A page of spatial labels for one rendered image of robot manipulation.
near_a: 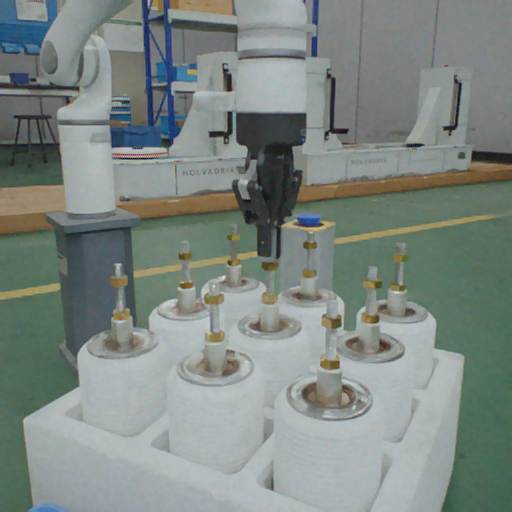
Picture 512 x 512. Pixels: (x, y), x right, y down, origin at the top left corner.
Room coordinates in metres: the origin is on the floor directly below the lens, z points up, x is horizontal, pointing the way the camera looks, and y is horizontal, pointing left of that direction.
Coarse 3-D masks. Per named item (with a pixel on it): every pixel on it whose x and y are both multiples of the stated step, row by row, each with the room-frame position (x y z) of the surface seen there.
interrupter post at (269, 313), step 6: (264, 306) 0.57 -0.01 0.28; (270, 306) 0.57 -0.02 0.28; (276, 306) 0.58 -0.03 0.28; (264, 312) 0.57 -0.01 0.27; (270, 312) 0.57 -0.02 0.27; (276, 312) 0.58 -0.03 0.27; (264, 318) 0.57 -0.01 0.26; (270, 318) 0.57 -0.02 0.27; (276, 318) 0.58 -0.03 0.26; (264, 324) 0.57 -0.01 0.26; (270, 324) 0.57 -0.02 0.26; (276, 324) 0.58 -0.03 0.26; (270, 330) 0.57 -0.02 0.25
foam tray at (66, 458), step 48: (432, 384) 0.58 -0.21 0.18; (48, 432) 0.49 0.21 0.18; (96, 432) 0.48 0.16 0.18; (144, 432) 0.48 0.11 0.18; (432, 432) 0.48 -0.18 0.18; (48, 480) 0.49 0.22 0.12; (96, 480) 0.46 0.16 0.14; (144, 480) 0.43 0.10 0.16; (192, 480) 0.41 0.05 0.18; (240, 480) 0.41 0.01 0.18; (384, 480) 0.41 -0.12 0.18; (432, 480) 0.49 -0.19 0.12
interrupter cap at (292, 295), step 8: (288, 288) 0.71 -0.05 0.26; (296, 288) 0.72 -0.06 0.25; (320, 288) 0.71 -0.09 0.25; (288, 296) 0.68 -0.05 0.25; (296, 296) 0.69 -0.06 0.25; (320, 296) 0.69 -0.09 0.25; (328, 296) 0.68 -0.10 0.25; (336, 296) 0.68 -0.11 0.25; (296, 304) 0.65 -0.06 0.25; (304, 304) 0.65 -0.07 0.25; (312, 304) 0.65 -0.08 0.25; (320, 304) 0.65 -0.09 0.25
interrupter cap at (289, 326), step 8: (240, 320) 0.59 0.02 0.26; (248, 320) 0.60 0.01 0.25; (256, 320) 0.60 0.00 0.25; (280, 320) 0.60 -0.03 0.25; (288, 320) 0.60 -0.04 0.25; (296, 320) 0.59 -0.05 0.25; (240, 328) 0.57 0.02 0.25; (248, 328) 0.57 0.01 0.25; (256, 328) 0.58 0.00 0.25; (280, 328) 0.58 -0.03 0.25; (288, 328) 0.57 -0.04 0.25; (296, 328) 0.57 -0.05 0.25; (256, 336) 0.55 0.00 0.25; (264, 336) 0.55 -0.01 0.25; (272, 336) 0.55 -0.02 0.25; (280, 336) 0.55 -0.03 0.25; (288, 336) 0.55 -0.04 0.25
